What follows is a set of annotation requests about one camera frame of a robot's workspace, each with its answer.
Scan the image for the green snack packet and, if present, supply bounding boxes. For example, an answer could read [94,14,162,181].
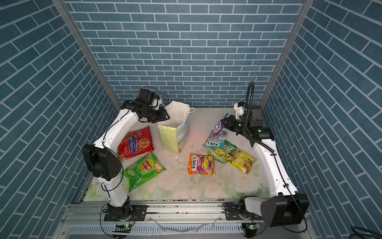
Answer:
[123,151,167,193]

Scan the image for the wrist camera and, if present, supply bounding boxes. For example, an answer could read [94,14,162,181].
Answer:
[234,101,246,120]
[151,97,163,110]

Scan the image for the floral paper gift bag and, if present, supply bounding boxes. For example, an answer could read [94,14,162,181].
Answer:
[158,101,195,153]

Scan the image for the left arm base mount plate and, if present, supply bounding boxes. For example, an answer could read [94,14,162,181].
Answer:
[102,204,147,222]

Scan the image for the orange Fox's fruit candy bag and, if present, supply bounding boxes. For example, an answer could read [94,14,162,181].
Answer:
[188,153,215,176]

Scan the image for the red snack packet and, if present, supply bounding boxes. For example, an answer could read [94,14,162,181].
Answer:
[118,126,154,160]

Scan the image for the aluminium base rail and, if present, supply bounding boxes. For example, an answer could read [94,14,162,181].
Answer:
[53,200,315,239]

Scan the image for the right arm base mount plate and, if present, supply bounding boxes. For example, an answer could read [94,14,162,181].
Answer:
[221,202,263,221]

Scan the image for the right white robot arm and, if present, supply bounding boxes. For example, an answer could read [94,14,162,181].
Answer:
[221,102,310,228]

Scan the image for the teal Fox's candy bag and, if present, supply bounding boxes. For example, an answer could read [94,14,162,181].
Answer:
[203,130,227,148]

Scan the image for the yellow-green snack packet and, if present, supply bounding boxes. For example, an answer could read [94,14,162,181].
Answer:
[227,149,257,174]

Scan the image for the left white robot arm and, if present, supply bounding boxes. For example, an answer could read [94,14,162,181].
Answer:
[82,88,170,219]

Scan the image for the black corrugated cable conduit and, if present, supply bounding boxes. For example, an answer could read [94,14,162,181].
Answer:
[244,81,277,155]

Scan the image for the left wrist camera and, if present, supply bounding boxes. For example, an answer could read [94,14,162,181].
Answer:
[151,97,163,110]

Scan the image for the black cable bottom right corner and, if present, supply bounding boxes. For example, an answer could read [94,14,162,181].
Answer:
[350,225,382,239]

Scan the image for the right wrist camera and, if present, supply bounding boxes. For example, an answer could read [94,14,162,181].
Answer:
[234,101,246,120]

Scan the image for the green Fox's Spring Tea candy bag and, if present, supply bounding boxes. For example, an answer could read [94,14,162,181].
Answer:
[208,140,237,164]

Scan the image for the purple Fox's Berries candy bag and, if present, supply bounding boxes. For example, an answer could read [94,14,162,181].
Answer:
[211,114,228,138]

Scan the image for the floral table mat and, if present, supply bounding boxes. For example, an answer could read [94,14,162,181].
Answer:
[83,107,286,201]

